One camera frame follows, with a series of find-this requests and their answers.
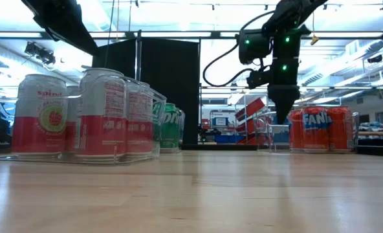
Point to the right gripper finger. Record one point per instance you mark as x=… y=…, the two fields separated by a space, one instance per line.
x=284 y=108

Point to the red Fanta soda can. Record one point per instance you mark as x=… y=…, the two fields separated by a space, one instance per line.
x=316 y=136
x=295 y=136
x=340 y=136

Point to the clear plastic bin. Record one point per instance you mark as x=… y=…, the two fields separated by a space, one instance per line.
x=161 y=106
x=266 y=136

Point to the white and red Spindrift can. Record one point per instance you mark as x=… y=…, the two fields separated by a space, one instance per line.
x=139 y=136
x=72 y=136
x=101 y=136
x=39 y=129

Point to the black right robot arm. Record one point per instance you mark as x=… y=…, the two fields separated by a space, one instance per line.
x=291 y=13

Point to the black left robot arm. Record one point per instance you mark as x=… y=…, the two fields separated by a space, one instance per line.
x=65 y=26

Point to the red storage bin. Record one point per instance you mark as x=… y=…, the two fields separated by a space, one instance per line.
x=249 y=110
x=248 y=134

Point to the yellow hanging tag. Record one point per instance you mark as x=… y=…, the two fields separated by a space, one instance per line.
x=314 y=40

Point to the white sign board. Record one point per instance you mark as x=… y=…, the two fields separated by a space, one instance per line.
x=221 y=121

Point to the blue crate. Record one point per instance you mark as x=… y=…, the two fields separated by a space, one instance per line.
x=227 y=139

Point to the black ceiling device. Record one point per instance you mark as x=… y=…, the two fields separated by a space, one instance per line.
x=39 y=53
x=375 y=59

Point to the black backdrop panel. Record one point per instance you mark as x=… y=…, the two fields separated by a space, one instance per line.
x=178 y=81

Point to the silver stand pole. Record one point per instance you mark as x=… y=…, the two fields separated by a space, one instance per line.
x=138 y=55

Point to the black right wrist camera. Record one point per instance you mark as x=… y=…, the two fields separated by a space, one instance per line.
x=257 y=79

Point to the black horizontal frame bar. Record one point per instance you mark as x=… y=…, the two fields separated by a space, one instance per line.
x=178 y=34

